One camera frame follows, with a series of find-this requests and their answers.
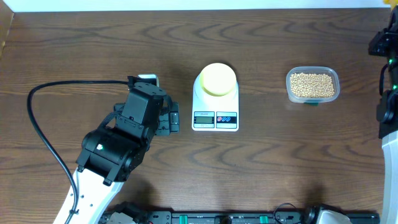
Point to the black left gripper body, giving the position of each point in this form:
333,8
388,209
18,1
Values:
160,123

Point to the yellow measuring scoop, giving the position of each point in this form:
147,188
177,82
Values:
391,2

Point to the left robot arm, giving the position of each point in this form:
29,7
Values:
114,149

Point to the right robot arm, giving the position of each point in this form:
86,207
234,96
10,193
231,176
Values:
384,44

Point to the white digital kitchen scale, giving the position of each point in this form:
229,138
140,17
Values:
215,113

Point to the yellow plastic bowl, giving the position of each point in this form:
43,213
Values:
217,79

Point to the soybeans pile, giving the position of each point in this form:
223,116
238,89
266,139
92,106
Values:
312,85

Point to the clear plastic container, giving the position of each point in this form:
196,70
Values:
318,70

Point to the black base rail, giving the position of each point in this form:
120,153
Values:
284,213

